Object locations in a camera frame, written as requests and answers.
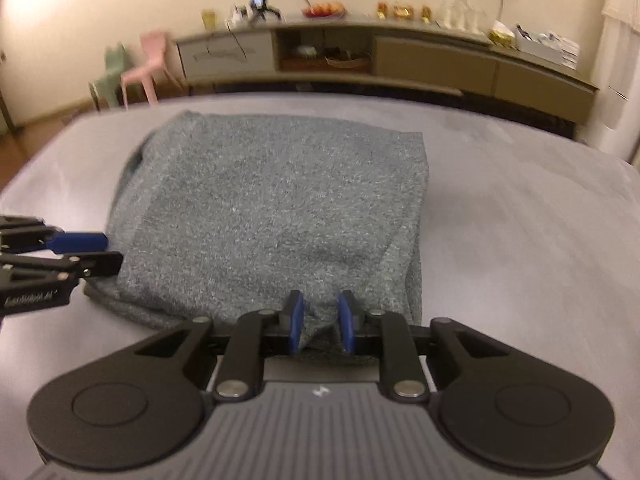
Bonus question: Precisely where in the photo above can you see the grey sweatpants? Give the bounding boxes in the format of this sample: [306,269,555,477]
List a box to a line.
[86,112,428,349]

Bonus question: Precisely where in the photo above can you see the green plastic child chair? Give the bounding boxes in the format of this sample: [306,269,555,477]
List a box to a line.
[89,42,134,110]

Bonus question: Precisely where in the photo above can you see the pink plastic child chair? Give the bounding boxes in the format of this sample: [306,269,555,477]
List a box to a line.
[120,30,182,110]

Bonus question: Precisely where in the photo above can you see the long grey tv cabinet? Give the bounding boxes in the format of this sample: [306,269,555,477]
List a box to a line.
[176,18,598,125]

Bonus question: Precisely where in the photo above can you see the spare handheld gripper device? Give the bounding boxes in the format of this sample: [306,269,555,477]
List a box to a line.
[250,0,282,24]

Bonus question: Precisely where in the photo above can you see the white tower air conditioner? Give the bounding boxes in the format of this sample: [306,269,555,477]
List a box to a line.
[577,20,639,162]

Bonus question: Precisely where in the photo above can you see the gold tissue box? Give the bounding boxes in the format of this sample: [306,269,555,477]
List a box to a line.
[487,20,516,50]

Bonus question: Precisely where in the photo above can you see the white box of items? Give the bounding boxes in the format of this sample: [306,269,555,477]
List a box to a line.
[513,25,580,70]

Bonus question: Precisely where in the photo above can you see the red plate of fruit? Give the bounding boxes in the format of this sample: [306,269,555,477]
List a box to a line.
[302,1,346,18]

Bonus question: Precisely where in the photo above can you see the clear glasses on tray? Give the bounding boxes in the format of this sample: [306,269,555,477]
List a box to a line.
[435,0,487,35]

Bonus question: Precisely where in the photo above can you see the gold ornament set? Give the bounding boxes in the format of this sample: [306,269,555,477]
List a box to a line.
[376,1,432,24]

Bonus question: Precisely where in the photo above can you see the cream window curtain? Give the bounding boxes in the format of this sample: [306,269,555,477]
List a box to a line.
[601,0,639,60]

